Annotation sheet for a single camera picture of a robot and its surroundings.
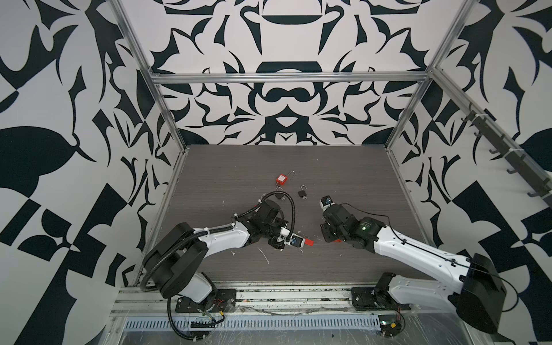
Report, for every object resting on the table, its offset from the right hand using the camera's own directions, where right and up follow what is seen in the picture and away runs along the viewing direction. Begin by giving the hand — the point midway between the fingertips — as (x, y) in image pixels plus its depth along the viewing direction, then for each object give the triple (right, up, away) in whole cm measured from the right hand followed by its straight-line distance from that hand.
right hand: (326, 224), depth 82 cm
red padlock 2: (-16, +16, +23) cm, 32 cm away
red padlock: (-6, -8, +3) cm, 10 cm away
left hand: (-11, -2, +2) cm, 11 cm away
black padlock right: (-6, +9, +20) cm, 23 cm away
